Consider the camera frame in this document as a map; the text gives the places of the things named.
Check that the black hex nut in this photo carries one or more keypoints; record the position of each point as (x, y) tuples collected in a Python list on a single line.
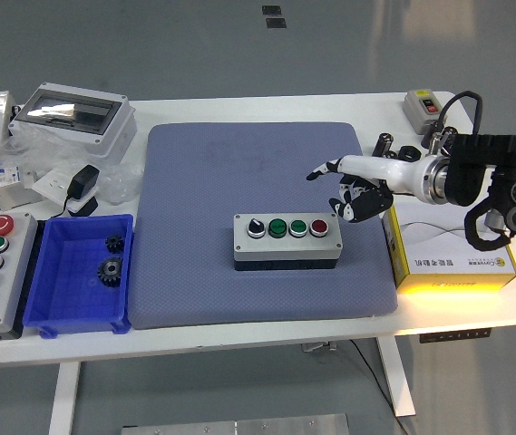
[(409, 153)]

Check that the large black bevel gear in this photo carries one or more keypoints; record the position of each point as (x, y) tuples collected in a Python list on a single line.
[(110, 271)]

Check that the white table leg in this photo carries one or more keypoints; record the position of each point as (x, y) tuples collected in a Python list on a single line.
[(63, 399), (398, 380)]

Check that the grey metal bracket under table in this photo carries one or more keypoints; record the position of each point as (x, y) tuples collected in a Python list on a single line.
[(318, 347)]

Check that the black power adapter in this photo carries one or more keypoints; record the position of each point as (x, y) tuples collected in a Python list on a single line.
[(83, 181)]

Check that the black floor plate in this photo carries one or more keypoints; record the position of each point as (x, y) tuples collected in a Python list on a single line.
[(271, 9), (276, 23)]

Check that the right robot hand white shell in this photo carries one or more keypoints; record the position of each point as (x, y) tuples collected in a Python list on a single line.
[(398, 174)]

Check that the blue plastic bin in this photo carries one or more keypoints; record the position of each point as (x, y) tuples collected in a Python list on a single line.
[(67, 276)]

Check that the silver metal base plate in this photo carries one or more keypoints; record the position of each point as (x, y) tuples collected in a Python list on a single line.
[(239, 426)]

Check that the grey four-button control box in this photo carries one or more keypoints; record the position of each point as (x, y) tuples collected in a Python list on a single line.
[(285, 247)]

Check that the grey switch box red button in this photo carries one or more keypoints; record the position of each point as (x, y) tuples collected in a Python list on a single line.
[(421, 111)]

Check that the blue-grey mat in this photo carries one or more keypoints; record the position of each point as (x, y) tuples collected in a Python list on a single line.
[(194, 181)]

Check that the small black bevel gear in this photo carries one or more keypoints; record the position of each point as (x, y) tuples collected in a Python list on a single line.
[(115, 244)]

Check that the grey distribution box clear window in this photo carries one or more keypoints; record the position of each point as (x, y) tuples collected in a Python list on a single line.
[(80, 120)]

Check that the white wall socket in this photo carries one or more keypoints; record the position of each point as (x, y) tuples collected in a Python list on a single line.
[(51, 186)]

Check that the black table control panel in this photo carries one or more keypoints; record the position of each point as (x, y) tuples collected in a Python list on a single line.
[(454, 335)]

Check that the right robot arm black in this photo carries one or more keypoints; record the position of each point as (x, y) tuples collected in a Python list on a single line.
[(489, 167)]

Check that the grey five-button control box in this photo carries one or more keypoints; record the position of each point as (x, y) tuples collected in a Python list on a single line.
[(3, 290)]

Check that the white yellow cardboard box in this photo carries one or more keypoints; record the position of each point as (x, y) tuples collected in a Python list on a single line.
[(439, 244)]

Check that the clear plastic bag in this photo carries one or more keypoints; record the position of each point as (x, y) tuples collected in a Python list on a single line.
[(58, 151)]

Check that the white circuit breaker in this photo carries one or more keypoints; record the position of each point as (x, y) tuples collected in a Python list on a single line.
[(3, 186)]

